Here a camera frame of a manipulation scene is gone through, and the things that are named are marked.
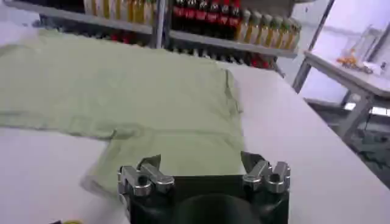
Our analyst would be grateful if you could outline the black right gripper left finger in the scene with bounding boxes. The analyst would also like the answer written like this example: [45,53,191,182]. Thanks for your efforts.
[117,154,176,197]

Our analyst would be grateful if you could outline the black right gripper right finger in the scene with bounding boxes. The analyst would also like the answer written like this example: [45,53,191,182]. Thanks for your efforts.
[240,150,291,194]

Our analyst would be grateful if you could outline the pale green shirt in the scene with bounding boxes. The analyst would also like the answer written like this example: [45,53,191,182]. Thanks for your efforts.
[0,29,246,195]

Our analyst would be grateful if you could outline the grey metal side table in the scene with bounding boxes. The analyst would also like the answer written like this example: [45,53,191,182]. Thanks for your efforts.
[291,50,390,144]

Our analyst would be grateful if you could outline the orange objects on side table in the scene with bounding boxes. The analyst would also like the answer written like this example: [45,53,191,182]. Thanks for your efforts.
[336,48,374,75]

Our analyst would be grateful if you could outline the shelf rack with bottles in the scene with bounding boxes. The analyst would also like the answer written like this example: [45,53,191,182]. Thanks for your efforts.
[2,0,303,70]

